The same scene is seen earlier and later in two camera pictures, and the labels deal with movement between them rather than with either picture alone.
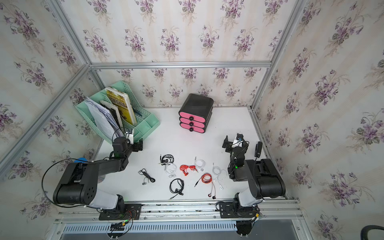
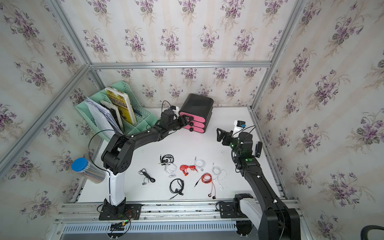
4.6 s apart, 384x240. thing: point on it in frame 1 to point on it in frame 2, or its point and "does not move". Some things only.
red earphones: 207,178 does not move
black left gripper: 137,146 to 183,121
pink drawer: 193,122 does not move
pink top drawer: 192,117 does not move
